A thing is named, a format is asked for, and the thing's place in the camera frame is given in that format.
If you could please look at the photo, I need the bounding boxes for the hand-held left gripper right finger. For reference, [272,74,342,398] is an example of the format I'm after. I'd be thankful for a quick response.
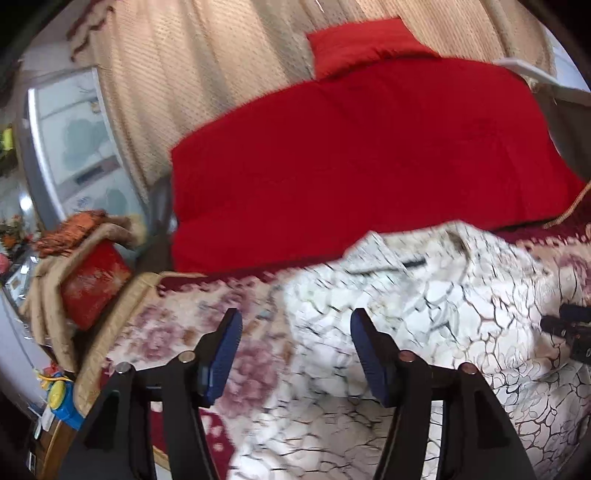
[350,308,539,480]

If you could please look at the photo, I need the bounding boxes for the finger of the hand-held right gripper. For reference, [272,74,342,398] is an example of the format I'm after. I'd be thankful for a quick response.
[560,303,591,323]
[540,316,591,361]

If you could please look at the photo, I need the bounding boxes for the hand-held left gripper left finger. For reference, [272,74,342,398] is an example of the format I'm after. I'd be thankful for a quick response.
[58,308,243,480]

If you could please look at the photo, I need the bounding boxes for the white crackle-patterned garment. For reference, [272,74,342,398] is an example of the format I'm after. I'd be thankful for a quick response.
[230,220,591,480]

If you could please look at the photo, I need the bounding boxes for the red cushion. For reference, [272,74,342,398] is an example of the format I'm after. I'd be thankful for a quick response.
[60,240,133,331]

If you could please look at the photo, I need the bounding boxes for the yellow and blue toy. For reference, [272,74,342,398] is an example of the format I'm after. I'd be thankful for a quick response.
[36,367,86,426]

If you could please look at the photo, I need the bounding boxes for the grey cloth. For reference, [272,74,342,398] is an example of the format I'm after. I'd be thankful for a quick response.
[538,85,591,182]

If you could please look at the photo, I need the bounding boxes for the wooden cabinet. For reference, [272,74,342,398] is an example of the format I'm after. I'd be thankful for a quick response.
[32,415,86,480]

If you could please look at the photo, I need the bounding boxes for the orange patterned cloth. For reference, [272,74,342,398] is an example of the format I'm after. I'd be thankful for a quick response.
[34,210,110,259]

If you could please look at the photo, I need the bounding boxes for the red blanket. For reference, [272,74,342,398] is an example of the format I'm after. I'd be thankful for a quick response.
[170,58,588,274]

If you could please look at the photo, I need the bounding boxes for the artificial flowers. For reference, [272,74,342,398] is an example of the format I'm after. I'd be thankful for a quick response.
[0,213,37,260]

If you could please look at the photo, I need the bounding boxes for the grey refrigerator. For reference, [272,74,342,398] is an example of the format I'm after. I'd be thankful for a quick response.
[16,67,154,232]

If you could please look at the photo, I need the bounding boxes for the beige curtain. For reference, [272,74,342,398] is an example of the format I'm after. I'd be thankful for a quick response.
[69,0,557,200]

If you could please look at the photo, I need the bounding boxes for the red pillow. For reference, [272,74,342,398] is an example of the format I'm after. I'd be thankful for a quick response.
[307,17,442,80]

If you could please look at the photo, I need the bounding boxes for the white frame rail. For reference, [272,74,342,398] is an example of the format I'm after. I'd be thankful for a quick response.
[490,58,591,103]

